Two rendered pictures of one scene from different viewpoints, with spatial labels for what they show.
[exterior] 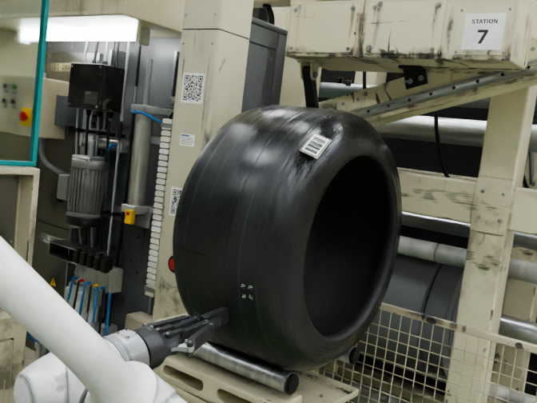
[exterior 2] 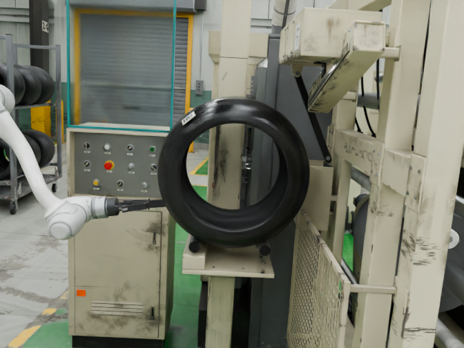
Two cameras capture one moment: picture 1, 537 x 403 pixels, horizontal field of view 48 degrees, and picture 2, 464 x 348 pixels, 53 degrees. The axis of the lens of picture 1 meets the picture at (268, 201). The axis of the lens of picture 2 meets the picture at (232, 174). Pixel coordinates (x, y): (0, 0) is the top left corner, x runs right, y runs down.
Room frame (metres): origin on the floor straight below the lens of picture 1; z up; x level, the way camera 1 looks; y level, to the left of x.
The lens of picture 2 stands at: (0.31, -1.56, 1.53)
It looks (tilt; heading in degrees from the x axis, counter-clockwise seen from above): 11 degrees down; 53
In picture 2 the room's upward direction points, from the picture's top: 3 degrees clockwise
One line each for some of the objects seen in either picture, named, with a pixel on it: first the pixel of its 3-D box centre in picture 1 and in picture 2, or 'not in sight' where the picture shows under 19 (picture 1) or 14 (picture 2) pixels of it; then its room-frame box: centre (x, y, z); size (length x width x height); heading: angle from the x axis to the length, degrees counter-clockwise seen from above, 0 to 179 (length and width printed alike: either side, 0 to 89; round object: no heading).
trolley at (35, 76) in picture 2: not in sight; (14, 122); (1.51, 4.42, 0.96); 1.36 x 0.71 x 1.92; 48
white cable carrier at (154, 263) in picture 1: (165, 209); not in sight; (1.62, 0.27, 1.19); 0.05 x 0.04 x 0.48; 144
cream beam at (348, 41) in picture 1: (407, 38); (320, 43); (1.63, -0.31, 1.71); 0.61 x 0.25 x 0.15; 54
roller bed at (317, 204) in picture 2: not in sight; (311, 193); (1.90, -0.08, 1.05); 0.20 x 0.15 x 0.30; 54
